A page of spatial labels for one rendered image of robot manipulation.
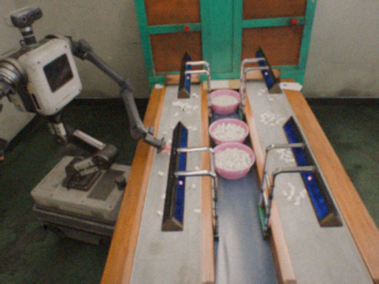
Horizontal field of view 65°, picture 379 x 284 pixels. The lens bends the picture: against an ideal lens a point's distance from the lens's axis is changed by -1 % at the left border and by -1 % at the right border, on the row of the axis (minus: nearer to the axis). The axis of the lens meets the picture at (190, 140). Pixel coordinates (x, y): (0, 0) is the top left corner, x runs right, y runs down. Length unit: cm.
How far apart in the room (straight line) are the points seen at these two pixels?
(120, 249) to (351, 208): 111
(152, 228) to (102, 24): 267
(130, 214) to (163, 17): 156
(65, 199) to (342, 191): 170
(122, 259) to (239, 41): 185
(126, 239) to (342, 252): 96
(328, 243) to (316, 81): 254
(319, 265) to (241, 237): 37
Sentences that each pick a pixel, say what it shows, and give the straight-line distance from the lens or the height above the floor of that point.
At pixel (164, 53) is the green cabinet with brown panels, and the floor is 104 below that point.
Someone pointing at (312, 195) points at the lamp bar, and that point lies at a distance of 124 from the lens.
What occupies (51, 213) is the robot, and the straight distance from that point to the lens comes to 238.
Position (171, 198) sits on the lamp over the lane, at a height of 111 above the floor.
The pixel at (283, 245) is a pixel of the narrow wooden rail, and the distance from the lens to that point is 145.
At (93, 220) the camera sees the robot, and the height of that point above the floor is 36.
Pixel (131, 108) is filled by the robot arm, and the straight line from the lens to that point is 191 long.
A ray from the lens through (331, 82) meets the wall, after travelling 385.
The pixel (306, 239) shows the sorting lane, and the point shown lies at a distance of 152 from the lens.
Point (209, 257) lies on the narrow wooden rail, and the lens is 139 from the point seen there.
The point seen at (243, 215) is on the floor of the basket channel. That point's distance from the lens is 164.
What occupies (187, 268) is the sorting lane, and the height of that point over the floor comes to 74.
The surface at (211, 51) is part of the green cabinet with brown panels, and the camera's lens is 259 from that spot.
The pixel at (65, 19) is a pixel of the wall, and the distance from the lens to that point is 388.
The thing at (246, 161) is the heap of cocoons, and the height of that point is 73.
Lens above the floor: 195
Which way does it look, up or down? 37 degrees down
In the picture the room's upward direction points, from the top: 5 degrees counter-clockwise
